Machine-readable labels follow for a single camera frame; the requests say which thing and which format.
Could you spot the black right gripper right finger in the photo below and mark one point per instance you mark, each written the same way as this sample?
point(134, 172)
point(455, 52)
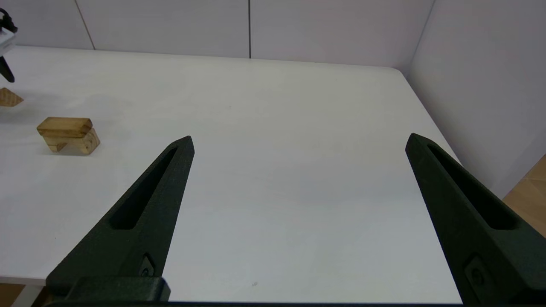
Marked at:
point(490, 247)

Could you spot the arched wooden building block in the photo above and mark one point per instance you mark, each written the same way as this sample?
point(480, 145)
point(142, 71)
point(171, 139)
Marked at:
point(83, 145)

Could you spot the triangular wooden building block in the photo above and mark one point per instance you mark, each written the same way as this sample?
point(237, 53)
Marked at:
point(8, 98)

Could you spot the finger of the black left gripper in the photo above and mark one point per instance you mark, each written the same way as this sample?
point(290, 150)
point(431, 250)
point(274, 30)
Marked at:
point(6, 70)

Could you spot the white table leg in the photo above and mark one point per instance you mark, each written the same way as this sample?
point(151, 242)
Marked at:
point(26, 296)

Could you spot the rectangular wooden building block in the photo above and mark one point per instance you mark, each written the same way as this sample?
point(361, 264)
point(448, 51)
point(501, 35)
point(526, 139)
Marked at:
point(64, 126)

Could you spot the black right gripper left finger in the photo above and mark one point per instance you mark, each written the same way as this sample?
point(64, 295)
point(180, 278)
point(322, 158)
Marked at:
point(132, 247)

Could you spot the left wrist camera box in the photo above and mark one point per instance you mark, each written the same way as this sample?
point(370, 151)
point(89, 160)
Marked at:
point(6, 38)

